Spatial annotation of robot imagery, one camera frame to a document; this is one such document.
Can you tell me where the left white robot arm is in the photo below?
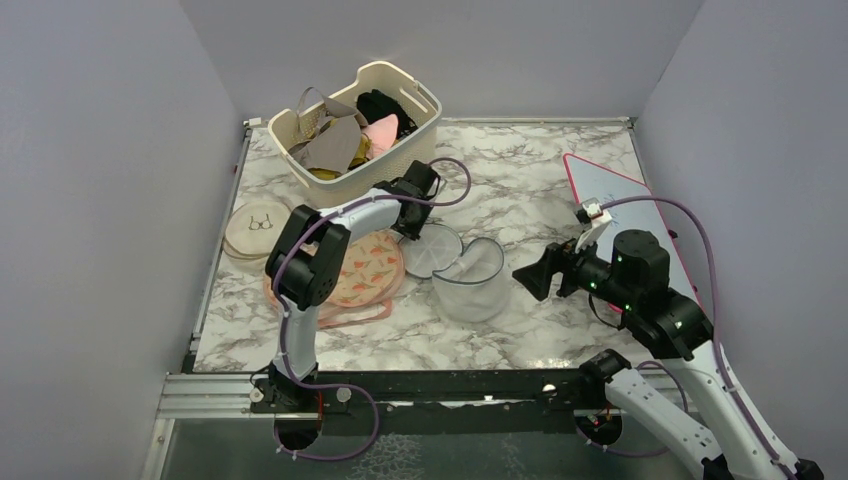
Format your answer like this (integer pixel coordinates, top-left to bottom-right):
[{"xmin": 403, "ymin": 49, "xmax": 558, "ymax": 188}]
[{"xmin": 265, "ymin": 161, "xmax": 440, "ymax": 411}]

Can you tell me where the round beige bra wash bag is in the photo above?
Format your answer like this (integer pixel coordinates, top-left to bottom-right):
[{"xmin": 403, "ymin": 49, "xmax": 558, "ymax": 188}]
[{"xmin": 222, "ymin": 200, "xmax": 291, "ymax": 271}]

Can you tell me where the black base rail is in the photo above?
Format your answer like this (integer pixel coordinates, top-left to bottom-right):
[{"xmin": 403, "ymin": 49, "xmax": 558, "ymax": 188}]
[{"xmin": 248, "ymin": 368, "xmax": 623, "ymax": 443}]

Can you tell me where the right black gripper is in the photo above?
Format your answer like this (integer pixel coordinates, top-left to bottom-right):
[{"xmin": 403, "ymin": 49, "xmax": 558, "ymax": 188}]
[{"xmin": 513, "ymin": 226, "xmax": 637, "ymax": 309}]

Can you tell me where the cream perforated laundry basket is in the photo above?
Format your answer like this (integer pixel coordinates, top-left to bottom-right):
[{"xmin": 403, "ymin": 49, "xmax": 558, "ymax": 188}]
[{"xmin": 268, "ymin": 60, "xmax": 443, "ymax": 207}]

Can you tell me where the floral peach mesh laundry bag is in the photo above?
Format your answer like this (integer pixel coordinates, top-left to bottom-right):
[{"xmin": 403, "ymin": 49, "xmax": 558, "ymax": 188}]
[{"xmin": 263, "ymin": 230, "xmax": 407, "ymax": 331}]

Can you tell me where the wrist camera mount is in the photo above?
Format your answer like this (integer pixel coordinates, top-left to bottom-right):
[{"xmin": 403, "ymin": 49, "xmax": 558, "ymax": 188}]
[
  {"xmin": 429, "ymin": 174, "xmax": 447, "ymax": 200},
  {"xmin": 574, "ymin": 198, "xmax": 613, "ymax": 252}
]

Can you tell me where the white mesh cylindrical laundry bag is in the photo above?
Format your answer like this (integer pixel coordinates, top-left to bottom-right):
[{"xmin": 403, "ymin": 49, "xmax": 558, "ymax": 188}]
[{"xmin": 399, "ymin": 224, "xmax": 511, "ymax": 323}]

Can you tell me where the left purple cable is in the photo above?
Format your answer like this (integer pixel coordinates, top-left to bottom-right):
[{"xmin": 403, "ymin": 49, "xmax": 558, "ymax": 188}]
[{"xmin": 271, "ymin": 157, "xmax": 473, "ymax": 399}]

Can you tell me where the black garment in basket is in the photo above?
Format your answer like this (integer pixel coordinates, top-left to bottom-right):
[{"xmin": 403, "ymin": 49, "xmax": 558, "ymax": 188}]
[{"xmin": 356, "ymin": 89, "xmax": 418, "ymax": 140}]

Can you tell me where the pink framed whiteboard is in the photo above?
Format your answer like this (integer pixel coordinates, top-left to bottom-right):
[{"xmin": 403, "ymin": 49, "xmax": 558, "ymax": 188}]
[{"xmin": 563, "ymin": 152, "xmax": 700, "ymax": 316}]

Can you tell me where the pale pink garment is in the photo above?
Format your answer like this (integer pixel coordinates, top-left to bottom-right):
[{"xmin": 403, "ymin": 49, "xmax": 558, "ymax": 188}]
[{"xmin": 287, "ymin": 87, "xmax": 368, "ymax": 174}]

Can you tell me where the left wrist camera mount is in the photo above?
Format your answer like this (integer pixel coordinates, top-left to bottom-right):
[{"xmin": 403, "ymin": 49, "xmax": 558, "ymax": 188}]
[{"xmin": 429, "ymin": 174, "xmax": 447, "ymax": 200}]

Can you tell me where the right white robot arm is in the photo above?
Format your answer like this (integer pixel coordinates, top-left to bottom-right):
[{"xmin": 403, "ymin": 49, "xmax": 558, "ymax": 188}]
[{"xmin": 512, "ymin": 230, "xmax": 824, "ymax": 479}]

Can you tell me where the pink garment in basket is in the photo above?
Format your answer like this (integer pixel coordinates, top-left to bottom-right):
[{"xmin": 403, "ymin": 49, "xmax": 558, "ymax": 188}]
[{"xmin": 362, "ymin": 114, "xmax": 399, "ymax": 160}]

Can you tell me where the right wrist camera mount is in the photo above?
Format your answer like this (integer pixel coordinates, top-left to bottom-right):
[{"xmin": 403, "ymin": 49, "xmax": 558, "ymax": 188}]
[{"xmin": 574, "ymin": 198, "xmax": 613, "ymax": 252}]

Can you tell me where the yellow bra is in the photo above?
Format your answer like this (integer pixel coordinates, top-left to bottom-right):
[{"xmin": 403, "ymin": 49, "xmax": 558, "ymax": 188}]
[{"xmin": 303, "ymin": 119, "xmax": 370, "ymax": 180}]

